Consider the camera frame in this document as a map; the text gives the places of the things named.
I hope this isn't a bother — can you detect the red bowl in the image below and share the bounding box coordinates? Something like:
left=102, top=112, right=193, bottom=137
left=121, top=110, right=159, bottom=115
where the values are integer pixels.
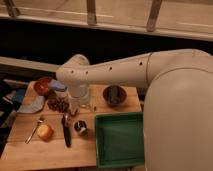
left=33, top=77, right=52, bottom=96

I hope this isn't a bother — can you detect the green plastic tray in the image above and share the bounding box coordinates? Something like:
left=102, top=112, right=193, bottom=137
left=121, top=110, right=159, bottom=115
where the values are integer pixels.
left=95, top=112, right=145, bottom=168

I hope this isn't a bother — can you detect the metal spoon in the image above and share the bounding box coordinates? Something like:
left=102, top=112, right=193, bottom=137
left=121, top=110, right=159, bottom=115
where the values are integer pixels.
left=25, top=116, right=45, bottom=144

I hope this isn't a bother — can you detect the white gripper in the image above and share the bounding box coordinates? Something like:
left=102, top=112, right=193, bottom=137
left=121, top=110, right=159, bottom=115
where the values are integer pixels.
left=68, top=84, right=90, bottom=116

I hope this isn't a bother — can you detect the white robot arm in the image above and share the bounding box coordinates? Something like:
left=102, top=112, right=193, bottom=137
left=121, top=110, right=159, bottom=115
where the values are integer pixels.
left=56, top=49, right=213, bottom=171

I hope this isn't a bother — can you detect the grey blue towel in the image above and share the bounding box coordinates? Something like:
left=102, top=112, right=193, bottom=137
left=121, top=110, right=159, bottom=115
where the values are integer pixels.
left=18, top=96, right=45, bottom=114

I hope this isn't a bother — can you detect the blue sponge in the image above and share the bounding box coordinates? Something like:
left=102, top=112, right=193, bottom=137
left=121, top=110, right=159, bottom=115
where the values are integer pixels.
left=49, top=80, right=66, bottom=92

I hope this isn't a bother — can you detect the yellow red apple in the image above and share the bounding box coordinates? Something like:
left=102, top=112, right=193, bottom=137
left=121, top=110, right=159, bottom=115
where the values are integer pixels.
left=37, top=124, right=53, bottom=141

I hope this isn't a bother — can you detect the black handled knife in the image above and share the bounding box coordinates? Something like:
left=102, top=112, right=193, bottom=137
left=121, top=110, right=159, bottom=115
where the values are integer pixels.
left=61, top=115, right=71, bottom=148

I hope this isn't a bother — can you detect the small metal cup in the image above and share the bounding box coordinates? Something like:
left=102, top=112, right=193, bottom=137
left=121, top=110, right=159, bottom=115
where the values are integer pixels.
left=74, top=120, right=87, bottom=136

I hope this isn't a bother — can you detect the bunch of dark grapes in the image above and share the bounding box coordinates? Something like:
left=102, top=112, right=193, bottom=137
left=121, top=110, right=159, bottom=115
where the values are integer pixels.
left=47, top=98, right=69, bottom=113

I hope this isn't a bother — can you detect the dark brown bowl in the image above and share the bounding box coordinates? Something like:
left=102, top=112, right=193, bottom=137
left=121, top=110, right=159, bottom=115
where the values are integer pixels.
left=103, top=85, right=127, bottom=107

